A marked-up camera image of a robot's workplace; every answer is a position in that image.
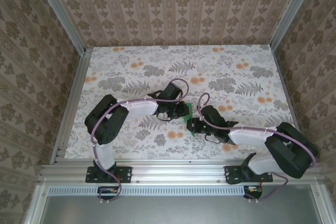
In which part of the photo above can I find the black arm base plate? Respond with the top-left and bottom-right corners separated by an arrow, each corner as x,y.
86,165 -> 132,183
225,165 -> 274,184

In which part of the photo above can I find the floral tablecloth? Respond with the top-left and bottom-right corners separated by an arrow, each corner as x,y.
64,46 -> 307,161

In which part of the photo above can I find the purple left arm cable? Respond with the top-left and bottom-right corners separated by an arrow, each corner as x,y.
90,78 -> 191,205

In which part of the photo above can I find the aluminium frame post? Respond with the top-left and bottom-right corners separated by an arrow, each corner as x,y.
270,0 -> 314,49
33,0 -> 87,54

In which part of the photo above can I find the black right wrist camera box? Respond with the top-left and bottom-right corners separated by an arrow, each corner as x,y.
202,105 -> 229,127

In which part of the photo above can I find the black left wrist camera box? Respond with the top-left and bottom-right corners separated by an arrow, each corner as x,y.
164,82 -> 184,99

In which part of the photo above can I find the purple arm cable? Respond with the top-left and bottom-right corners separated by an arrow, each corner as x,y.
90,78 -> 191,205
197,92 -> 317,204

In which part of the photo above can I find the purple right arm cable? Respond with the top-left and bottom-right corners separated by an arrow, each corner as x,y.
197,92 -> 317,204

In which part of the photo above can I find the wide aluminium mounting beam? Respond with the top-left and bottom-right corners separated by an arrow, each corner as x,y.
38,163 -> 326,184

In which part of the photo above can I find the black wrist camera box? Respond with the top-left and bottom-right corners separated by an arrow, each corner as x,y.
164,82 -> 184,99
202,105 -> 229,127

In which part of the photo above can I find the black cable outlet bracket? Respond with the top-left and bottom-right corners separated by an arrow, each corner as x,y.
243,185 -> 264,200
97,186 -> 119,200

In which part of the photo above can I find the slotted grey cable duct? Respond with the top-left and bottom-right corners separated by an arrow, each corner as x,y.
48,185 -> 249,196

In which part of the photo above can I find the green paper sheet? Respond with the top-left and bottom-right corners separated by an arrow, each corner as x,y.
181,101 -> 198,137

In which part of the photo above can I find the aluminium side rail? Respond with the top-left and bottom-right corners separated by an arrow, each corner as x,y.
49,48 -> 92,164
271,48 -> 310,163

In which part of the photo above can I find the grey metal panel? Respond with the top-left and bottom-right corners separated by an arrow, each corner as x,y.
25,184 -> 334,224

